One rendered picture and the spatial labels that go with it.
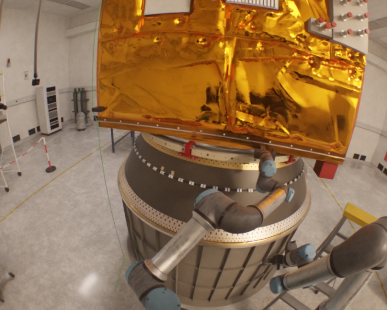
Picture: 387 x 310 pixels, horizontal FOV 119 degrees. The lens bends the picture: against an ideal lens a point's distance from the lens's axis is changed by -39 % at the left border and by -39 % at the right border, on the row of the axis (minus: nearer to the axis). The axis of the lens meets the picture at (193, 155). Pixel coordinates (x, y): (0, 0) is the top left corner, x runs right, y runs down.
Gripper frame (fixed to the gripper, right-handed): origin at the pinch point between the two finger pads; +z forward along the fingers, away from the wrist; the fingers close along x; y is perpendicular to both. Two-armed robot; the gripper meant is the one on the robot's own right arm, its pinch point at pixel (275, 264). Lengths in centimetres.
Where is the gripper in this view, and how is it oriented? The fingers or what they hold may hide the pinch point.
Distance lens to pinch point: 110.9
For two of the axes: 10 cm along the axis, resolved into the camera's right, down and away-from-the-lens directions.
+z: -1.2, 6.5, 7.5
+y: -2.4, 7.1, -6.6
